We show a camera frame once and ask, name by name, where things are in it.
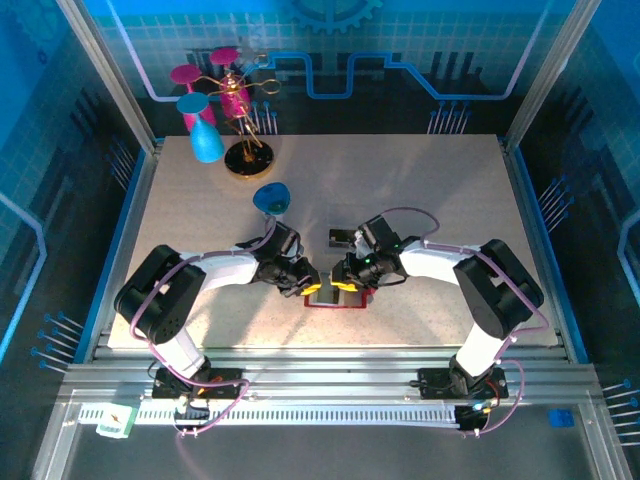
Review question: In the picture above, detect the pink glitter wine glass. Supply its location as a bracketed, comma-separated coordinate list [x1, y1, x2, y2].
[208, 46, 252, 120]
[169, 63, 217, 135]

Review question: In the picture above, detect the gold wire glass rack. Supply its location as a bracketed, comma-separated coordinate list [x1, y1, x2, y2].
[192, 59, 284, 182]

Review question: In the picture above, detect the aluminium frame post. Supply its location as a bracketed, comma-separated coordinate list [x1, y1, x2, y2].
[502, 0, 604, 149]
[55, 0, 160, 155]

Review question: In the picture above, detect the red leather card holder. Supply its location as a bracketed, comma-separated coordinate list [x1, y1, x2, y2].
[303, 282, 377, 312]

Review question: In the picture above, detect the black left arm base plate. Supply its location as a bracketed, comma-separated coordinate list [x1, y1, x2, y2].
[151, 367, 245, 401]

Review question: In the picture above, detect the blue glitter wine glass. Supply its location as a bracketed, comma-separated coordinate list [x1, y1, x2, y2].
[176, 92, 226, 165]

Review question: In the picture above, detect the green white tag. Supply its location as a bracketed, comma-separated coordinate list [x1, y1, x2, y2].
[95, 404, 139, 440]

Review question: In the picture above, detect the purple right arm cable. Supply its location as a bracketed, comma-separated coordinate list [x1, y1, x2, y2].
[382, 207, 551, 439]

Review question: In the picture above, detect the small black electronics box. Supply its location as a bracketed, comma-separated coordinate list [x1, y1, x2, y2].
[173, 399, 211, 432]
[457, 404, 490, 435]

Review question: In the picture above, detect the white cup with blue lid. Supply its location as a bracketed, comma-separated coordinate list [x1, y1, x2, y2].
[252, 182, 292, 221]

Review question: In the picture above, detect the aluminium side rail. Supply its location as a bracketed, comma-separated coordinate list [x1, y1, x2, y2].
[74, 137, 166, 364]
[499, 134, 591, 365]

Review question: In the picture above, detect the white slotted cable duct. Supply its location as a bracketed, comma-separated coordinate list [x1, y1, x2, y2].
[79, 404, 461, 429]

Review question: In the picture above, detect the aluminium front rail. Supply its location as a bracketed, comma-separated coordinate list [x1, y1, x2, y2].
[59, 347, 599, 401]

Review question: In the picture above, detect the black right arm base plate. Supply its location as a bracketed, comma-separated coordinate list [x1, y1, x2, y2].
[417, 367, 511, 401]

